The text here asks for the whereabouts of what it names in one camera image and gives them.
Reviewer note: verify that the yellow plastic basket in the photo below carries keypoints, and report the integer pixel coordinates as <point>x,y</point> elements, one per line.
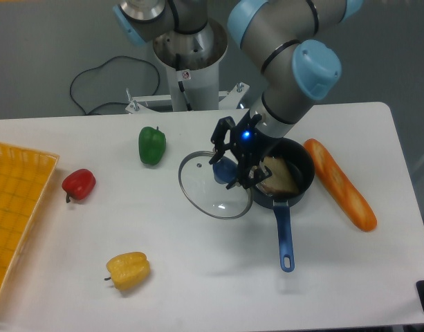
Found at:
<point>24,177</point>

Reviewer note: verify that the dark blue saucepan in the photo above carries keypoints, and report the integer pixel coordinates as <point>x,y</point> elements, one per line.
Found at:
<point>302,169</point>

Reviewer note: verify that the wrapped bread slice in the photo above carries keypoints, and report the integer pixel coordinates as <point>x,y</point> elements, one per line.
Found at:
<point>281,182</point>

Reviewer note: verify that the yellow bell pepper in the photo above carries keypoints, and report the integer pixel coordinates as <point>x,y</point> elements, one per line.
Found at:
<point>128,270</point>

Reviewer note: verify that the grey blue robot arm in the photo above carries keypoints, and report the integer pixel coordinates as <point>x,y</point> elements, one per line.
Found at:
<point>279,39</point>

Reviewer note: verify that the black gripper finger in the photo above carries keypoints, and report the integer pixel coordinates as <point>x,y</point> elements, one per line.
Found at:
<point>244,175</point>
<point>218,138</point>

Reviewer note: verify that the green bell pepper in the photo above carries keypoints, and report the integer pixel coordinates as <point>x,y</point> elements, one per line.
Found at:
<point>151,145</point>

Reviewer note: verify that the orange baguette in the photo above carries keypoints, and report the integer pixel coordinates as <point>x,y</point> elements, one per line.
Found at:
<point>341,189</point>

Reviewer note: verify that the glass pot lid blue knob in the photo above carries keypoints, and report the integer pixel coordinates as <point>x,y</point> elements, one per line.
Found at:
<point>205,186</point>

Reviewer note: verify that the red bell pepper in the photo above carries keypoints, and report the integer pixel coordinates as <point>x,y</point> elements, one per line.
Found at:
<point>78,185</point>

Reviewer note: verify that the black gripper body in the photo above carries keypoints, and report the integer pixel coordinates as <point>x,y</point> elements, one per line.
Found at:
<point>247,144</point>

